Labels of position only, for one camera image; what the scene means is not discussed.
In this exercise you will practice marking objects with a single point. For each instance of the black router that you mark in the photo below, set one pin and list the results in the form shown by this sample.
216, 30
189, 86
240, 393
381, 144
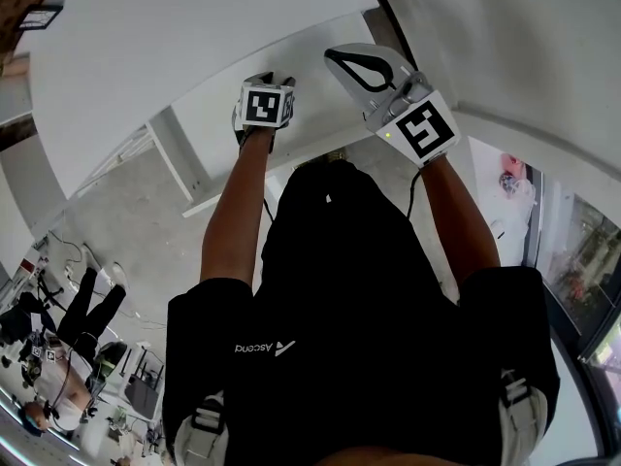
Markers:
144, 391

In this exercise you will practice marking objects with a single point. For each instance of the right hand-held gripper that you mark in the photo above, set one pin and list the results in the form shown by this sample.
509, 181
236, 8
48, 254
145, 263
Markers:
422, 129

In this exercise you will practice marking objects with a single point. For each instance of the person's left forearm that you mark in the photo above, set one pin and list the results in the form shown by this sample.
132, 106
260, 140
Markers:
233, 211

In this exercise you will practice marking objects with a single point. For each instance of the black framed window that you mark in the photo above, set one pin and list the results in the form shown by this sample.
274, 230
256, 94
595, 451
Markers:
577, 255

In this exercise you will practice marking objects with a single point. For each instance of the black wall frame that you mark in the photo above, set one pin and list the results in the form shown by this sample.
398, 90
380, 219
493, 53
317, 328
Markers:
39, 17

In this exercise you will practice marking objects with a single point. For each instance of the small white sill object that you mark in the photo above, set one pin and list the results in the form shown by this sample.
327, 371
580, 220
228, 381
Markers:
499, 228

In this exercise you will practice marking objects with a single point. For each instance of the person's black shirt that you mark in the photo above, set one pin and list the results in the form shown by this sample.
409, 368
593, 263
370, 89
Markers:
359, 318

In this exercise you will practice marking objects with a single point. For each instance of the person's right forearm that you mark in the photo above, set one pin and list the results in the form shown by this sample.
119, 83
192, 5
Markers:
461, 221

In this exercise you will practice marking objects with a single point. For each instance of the white dresser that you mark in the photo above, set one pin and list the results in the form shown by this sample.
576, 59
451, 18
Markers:
121, 66

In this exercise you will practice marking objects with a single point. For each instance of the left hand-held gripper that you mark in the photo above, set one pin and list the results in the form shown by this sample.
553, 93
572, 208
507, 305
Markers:
264, 107

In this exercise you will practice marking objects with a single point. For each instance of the person's right tan shoe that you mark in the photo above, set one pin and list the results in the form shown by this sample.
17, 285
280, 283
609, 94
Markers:
336, 155

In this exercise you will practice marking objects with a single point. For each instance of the pink object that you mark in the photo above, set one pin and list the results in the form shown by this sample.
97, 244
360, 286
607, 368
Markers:
512, 163

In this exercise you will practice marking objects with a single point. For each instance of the clear glass cup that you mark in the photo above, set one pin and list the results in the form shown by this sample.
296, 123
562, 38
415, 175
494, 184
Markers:
516, 185

